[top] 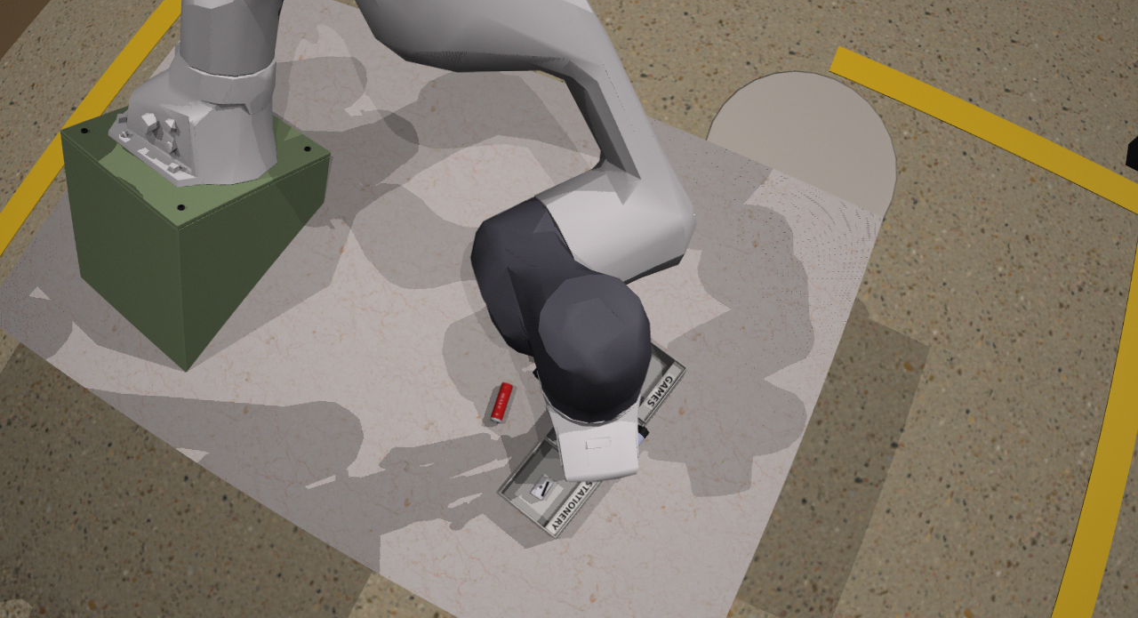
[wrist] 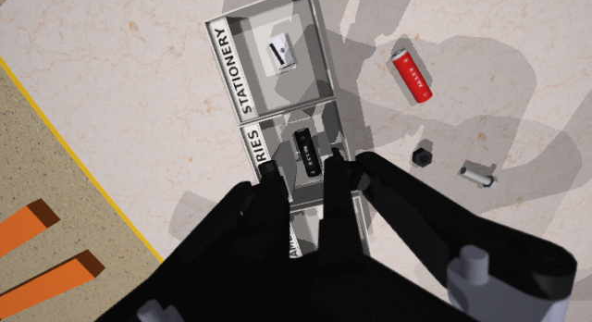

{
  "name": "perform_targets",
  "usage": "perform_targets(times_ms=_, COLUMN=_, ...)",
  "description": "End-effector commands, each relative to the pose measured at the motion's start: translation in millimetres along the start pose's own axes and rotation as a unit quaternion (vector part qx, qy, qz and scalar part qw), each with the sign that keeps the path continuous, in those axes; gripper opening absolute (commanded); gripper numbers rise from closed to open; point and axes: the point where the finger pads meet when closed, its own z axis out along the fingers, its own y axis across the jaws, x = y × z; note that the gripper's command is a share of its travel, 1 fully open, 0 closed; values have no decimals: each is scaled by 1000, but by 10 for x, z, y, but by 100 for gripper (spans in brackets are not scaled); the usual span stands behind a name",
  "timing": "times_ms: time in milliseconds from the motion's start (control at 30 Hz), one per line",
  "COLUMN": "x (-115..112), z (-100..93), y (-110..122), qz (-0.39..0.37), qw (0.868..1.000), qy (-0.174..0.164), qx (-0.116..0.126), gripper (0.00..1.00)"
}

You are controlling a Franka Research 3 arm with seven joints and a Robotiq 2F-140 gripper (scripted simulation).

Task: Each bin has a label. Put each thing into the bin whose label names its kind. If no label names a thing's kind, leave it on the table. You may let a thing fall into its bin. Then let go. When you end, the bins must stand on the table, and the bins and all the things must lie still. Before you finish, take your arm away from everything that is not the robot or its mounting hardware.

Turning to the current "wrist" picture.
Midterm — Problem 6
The red aa battery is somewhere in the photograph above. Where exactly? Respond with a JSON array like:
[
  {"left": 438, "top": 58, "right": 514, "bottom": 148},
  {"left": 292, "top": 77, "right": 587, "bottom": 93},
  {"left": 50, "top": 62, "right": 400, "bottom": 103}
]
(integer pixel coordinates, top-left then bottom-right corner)
[{"left": 390, "top": 48, "right": 433, "bottom": 103}]

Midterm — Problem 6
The black aa battery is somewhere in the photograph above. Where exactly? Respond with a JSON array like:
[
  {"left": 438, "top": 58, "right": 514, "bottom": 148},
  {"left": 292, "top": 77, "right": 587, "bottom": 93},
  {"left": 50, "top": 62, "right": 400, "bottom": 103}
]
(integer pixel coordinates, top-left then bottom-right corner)
[{"left": 294, "top": 128, "right": 322, "bottom": 180}]

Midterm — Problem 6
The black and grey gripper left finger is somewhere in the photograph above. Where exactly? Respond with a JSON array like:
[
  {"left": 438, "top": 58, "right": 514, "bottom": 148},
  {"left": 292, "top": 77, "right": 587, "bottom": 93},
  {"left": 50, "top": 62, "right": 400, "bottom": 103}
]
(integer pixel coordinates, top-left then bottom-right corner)
[{"left": 94, "top": 141, "right": 297, "bottom": 322}]

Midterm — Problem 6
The black hex nut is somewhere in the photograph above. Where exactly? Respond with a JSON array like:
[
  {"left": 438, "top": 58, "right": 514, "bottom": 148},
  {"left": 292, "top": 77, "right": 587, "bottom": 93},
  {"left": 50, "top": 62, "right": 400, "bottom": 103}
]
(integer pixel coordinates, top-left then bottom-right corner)
[{"left": 412, "top": 148, "right": 432, "bottom": 167}]

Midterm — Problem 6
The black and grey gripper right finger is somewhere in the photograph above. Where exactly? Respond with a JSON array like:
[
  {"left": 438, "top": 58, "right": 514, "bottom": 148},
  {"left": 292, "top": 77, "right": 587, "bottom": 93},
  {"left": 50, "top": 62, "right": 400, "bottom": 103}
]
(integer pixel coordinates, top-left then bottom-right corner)
[{"left": 311, "top": 131, "right": 577, "bottom": 322}]

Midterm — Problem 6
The grey metal bolt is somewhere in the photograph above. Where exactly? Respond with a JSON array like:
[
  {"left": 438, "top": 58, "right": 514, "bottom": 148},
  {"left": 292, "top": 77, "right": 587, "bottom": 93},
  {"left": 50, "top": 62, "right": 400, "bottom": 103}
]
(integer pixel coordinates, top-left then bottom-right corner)
[{"left": 461, "top": 167, "right": 499, "bottom": 190}]

